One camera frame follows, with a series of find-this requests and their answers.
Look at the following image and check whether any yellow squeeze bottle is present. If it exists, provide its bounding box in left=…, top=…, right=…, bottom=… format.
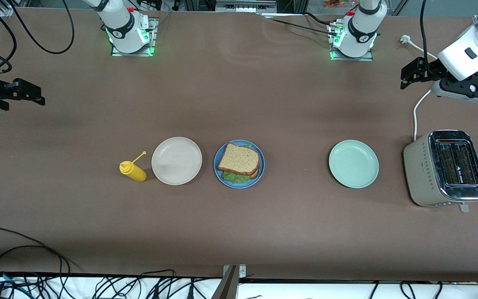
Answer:
left=119, top=151, right=147, bottom=182

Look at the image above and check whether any blue plate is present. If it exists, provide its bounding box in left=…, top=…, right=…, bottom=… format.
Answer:
left=214, top=140, right=265, bottom=189

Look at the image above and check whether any brown bread slice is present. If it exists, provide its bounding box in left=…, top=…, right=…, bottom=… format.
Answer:
left=222, top=164, right=260, bottom=180
left=217, top=142, right=260, bottom=174

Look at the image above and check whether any green lettuce leaf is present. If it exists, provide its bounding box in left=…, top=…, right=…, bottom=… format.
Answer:
left=222, top=143, right=253, bottom=184

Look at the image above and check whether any light green plate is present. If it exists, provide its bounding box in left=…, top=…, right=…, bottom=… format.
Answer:
left=329, top=140, right=380, bottom=189

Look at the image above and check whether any beige plate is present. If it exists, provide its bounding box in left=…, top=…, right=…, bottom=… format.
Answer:
left=151, top=137, right=203, bottom=186

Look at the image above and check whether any beige chrome toaster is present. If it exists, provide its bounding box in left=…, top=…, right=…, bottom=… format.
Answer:
left=403, top=130, right=478, bottom=213

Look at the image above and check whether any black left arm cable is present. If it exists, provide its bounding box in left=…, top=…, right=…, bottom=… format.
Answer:
left=420, top=0, right=445, bottom=77

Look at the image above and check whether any white toaster power cord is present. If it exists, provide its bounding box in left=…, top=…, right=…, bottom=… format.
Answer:
left=400, top=35, right=439, bottom=142

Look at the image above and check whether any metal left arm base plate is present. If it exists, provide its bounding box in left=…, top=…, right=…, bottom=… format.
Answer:
left=329, top=21, right=375, bottom=62

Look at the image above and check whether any black base connector cable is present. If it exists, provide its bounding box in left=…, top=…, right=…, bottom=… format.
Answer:
left=260, top=12, right=341, bottom=36

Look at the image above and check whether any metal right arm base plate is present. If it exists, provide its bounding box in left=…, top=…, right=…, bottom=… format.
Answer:
left=111, top=17, right=159, bottom=56

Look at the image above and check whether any grey metal frame block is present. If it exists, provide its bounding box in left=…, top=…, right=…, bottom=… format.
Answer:
left=215, top=0, right=278, bottom=13

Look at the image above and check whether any metal table edge bracket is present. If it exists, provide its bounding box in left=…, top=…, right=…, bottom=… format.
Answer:
left=211, top=265, right=247, bottom=299

